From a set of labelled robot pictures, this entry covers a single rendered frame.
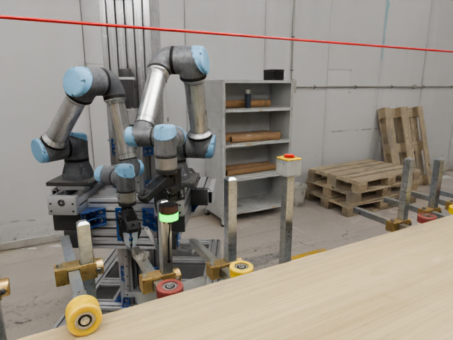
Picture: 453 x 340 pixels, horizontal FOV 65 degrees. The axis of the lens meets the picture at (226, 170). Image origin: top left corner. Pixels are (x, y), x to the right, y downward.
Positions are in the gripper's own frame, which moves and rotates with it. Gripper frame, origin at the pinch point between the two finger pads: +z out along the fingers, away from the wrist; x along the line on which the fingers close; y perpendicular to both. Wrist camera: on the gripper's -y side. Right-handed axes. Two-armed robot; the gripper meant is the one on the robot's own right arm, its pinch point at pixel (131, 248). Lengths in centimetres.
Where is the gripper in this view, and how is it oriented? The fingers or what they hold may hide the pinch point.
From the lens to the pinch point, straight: 158.7
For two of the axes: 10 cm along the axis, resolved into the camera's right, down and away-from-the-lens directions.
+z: 0.0, 9.7, 2.3
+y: -4.8, -2.0, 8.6
